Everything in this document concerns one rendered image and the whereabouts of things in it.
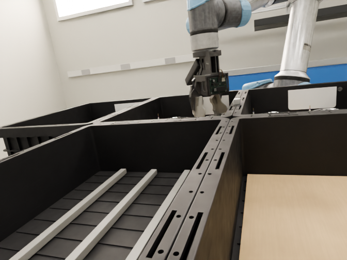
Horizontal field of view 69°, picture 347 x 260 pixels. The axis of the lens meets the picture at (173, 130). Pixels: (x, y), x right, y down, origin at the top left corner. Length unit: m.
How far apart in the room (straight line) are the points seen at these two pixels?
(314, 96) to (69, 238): 0.72
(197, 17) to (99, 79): 3.45
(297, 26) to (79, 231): 0.88
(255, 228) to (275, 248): 0.04
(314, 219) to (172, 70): 3.30
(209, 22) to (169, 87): 2.93
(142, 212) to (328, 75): 2.36
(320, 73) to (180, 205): 2.44
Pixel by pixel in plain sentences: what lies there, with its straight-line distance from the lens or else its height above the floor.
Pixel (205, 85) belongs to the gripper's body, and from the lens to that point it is 0.69.
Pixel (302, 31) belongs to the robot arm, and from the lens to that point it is 0.99.
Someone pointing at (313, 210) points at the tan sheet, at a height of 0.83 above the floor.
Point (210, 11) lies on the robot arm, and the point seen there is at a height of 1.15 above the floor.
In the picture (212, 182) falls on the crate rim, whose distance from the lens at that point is 0.21.
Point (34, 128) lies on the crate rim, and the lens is 0.67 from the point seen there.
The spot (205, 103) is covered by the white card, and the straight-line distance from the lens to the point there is 0.85.
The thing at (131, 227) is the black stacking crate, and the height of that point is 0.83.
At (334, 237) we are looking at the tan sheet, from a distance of 0.34.
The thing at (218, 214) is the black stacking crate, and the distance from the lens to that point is 0.21.
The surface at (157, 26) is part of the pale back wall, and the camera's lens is 3.65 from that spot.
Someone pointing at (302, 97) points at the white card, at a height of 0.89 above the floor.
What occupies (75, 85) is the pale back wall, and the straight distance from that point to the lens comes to 4.35.
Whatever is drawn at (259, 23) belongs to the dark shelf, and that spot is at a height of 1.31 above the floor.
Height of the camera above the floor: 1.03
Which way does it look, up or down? 14 degrees down
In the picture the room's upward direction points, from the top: 7 degrees counter-clockwise
